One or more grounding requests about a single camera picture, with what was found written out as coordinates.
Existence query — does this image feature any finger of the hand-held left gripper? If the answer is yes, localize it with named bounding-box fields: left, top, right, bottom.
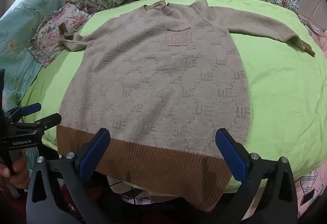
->
left=13, top=113, right=62, bottom=133
left=5, top=103, right=42, bottom=119

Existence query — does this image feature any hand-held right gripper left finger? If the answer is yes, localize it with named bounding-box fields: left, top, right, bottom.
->
left=26, top=127, right=111, bottom=224

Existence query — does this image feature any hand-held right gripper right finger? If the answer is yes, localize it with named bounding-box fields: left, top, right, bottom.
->
left=215, top=128, right=299, bottom=224

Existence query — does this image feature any person's left hand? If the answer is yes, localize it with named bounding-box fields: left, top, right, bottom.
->
left=0, top=154, right=30, bottom=191

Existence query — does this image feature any lime green bed sheet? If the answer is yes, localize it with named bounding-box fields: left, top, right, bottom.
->
left=20, top=0, right=327, bottom=194

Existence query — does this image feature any pale floral pillow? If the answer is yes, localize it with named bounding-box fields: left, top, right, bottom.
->
left=29, top=3, right=94, bottom=67

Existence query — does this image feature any teal floral blanket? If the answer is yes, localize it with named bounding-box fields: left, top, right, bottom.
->
left=0, top=0, right=67, bottom=112

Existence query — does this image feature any black cable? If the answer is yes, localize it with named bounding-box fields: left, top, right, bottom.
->
left=110, top=181, right=143, bottom=205

